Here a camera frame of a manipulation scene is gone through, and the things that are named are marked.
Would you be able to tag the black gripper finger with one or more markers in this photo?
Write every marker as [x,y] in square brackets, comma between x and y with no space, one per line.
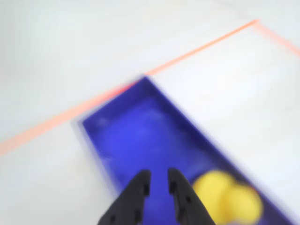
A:
[131,199]
[187,204]

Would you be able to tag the yellow rubber duck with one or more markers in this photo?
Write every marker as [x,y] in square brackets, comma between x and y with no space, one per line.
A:
[229,199]

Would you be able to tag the blue rectangular box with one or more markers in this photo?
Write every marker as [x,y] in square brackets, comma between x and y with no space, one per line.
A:
[145,138]

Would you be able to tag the long orange tape strip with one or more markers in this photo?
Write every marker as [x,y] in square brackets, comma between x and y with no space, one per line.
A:
[47,126]

